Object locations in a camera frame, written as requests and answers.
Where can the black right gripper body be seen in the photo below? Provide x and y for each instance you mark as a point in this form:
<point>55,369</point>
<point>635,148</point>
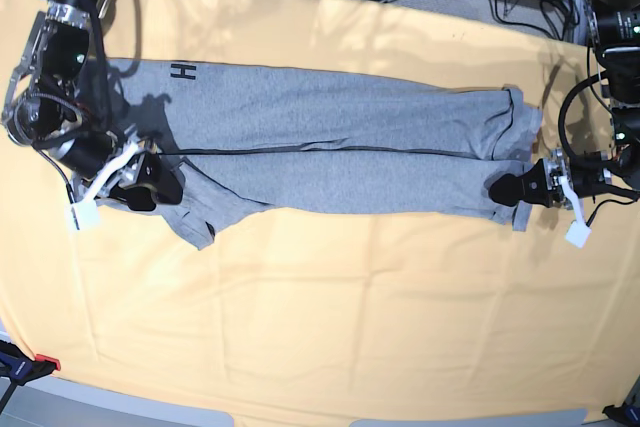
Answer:
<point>85,153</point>

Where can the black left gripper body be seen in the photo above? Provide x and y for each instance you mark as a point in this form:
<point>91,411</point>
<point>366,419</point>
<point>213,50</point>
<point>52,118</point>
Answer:
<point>592,182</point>

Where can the grey t-shirt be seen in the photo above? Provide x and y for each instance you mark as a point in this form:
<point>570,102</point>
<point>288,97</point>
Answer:
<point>247,139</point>

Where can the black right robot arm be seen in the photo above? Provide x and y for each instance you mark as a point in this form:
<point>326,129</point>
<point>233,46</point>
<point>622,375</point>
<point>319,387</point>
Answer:
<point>58,103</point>

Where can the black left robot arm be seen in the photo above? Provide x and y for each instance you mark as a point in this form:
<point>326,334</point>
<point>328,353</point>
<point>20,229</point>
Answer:
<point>614,40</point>

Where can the clamp with red tip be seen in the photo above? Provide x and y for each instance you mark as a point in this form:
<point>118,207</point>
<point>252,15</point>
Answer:
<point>19,369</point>

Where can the black clamp bottom right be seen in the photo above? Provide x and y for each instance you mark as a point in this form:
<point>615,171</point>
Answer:
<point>627,414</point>

